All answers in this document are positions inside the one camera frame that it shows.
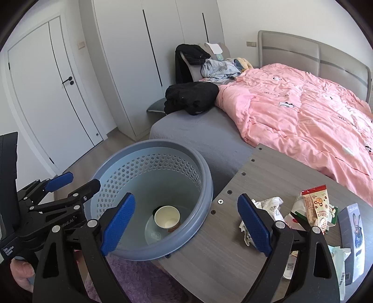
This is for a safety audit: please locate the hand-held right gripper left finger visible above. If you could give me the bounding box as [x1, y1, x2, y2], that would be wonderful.
[32, 193, 136, 303]

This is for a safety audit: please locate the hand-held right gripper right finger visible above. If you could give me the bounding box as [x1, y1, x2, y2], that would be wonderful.
[237, 193, 341, 303]

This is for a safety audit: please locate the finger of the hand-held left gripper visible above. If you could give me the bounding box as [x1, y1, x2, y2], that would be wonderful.
[28, 178, 101, 214]
[17, 171, 74, 204]

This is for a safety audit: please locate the white paper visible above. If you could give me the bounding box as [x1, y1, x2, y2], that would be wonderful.
[239, 196, 284, 248]

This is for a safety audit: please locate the blue perforated plastic basket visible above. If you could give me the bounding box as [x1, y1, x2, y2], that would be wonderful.
[84, 139, 214, 261]

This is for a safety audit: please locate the red snack packet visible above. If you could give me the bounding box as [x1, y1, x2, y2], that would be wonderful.
[301, 185, 335, 234]

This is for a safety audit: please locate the white and green packet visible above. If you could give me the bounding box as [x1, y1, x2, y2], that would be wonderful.
[328, 245, 352, 295]

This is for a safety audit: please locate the purple cartoon rabbit box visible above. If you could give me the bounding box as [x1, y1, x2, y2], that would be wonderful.
[338, 203, 366, 284]

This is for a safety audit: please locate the person's left hand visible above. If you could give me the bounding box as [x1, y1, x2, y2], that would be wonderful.
[10, 259, 37, 293]

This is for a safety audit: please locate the green and white card box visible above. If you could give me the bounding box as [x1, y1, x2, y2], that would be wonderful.
[287, 195, 339, 232]

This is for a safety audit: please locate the white paper cup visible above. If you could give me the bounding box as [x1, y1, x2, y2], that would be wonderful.
[154, 205, 181, 234]

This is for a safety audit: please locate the small white paper slip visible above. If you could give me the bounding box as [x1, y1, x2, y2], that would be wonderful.
[283, 253, 298, 280]

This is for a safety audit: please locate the purple fluffy rug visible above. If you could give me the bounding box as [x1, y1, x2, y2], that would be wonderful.
[73, 251, 187, 303]

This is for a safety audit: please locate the white door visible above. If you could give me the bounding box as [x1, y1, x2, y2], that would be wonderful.
[7, 16, 104, 175]

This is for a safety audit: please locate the grey bed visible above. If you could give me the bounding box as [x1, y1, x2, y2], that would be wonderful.
[149, 31, 373, 204]

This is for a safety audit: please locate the pink printed blanket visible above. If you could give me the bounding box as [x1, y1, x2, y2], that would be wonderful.
[215, 62, 373, 201]

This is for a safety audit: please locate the white wardrobe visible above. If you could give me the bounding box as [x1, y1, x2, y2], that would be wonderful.
[92, 0, 225, 140]

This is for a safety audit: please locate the black clothes pile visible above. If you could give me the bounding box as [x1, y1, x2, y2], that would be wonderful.
[164, 82, 220, 115]

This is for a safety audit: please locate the grey chair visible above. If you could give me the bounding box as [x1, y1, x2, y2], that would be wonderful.
[175, 42, 231, 83]

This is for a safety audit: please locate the light blue clothes pile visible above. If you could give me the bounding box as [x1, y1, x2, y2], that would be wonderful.
[200, 58, 242, 80]

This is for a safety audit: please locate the yellow cloth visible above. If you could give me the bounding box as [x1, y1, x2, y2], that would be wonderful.
[235, 57, 253, 70]

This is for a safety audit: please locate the black garment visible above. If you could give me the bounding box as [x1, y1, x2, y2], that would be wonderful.
[175, 44, 211, 83]

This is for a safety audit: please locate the grey upholstered headboard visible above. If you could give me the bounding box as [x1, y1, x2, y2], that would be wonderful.
[257, 30, 372, 102]

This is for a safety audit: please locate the white cloth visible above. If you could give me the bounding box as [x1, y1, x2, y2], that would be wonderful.
[204, 42, 223, 60]

